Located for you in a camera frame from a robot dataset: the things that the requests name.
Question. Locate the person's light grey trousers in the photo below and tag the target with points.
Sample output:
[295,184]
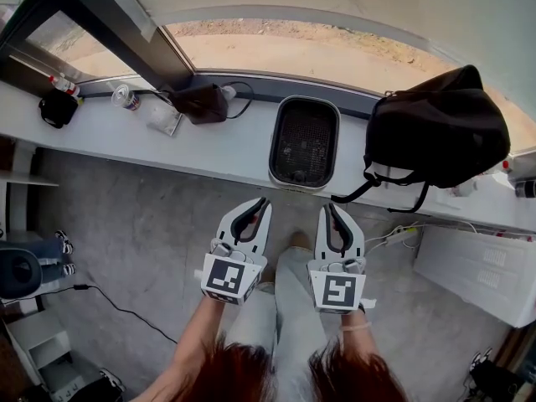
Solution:
[293,308]

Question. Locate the dark window frame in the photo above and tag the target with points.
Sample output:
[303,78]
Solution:
[104,19]

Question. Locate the white power strip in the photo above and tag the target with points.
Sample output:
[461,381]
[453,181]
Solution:
[402,237]

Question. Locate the person's right forearm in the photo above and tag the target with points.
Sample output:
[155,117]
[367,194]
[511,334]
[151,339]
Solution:
[358,341]

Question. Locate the clear plastic cup with straw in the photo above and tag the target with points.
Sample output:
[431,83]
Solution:
[125,98]

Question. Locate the black canister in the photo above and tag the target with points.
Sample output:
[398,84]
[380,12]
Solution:
[527,187]

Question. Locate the clear plastic packet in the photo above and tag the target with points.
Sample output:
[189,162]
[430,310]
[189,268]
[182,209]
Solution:
[163,120]

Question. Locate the brown handbag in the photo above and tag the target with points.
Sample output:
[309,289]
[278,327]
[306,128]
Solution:
[201,105]

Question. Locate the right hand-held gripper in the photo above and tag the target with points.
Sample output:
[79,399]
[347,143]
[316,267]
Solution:
[339,289]

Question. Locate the white metal cabinet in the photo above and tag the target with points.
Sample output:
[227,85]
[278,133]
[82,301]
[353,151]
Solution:
[473,270]

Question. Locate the red cap plastic bottle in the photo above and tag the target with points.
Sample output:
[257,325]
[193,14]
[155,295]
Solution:
[65,85]

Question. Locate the black backpack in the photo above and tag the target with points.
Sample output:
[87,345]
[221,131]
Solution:
[439,132]

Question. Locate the black round chair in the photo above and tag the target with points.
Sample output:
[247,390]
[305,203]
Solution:
[19,272]

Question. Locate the person's left forearm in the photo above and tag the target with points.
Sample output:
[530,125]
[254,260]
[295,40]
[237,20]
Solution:
[197,341]

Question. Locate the white shelf unit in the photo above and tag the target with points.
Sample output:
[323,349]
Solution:
[25,182]

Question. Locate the person's beige shoe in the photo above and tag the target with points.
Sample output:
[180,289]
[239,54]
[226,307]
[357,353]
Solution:
[266,276]
[300,240]

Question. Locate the small black pouch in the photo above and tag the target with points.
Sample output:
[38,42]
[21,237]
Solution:
[58,109]

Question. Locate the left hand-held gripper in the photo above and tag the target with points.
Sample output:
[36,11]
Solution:
[224,279]

